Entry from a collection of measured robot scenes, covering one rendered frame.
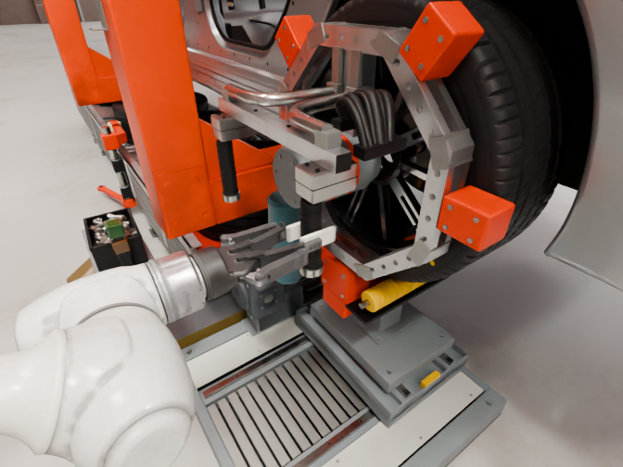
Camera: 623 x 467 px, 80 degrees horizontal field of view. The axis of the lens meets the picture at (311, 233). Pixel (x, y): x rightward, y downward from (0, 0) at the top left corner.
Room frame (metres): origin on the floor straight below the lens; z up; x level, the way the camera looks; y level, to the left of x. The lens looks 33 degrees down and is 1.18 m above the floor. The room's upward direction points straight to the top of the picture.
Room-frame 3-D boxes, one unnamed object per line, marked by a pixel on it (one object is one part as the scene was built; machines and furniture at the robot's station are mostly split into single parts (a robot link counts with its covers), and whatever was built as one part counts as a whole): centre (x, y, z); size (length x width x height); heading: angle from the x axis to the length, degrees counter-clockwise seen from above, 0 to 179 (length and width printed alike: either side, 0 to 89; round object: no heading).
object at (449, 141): (0.80, -0.09, 0.85); 0.54 x 0.07 x 0.54; 35
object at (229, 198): (0.81, 0.20, 0.83); 0.04 x 0.04 x 0.16
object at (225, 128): (0.82, 0.17, 0.93); 0.09 x 0.05 x 0.05; 125
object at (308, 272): (0.53, 0.00, 0.83); 0.04 x 0.04 x 0.16
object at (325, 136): (0.65, -0.05, 1.03); 0.19 x 0.18 x 0.11; 125
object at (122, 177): (2.01, 1.12, 0.30); 0.09 x 0.05 x 0.50; 35
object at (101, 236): (0.97, 0.62, 0.51); 0.20 x 0.14 x 0.13; 32
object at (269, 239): (0.49, 0.09, 0.83); 0.11 x 0.01 x 0.04; 136
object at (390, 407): (0.90, -0.23, 0.13); 0.50 x 0.36 x 0.10; 35
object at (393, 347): (0.90, -0.23, 0.32); 0.40 x 0.30 x 0.28; 35
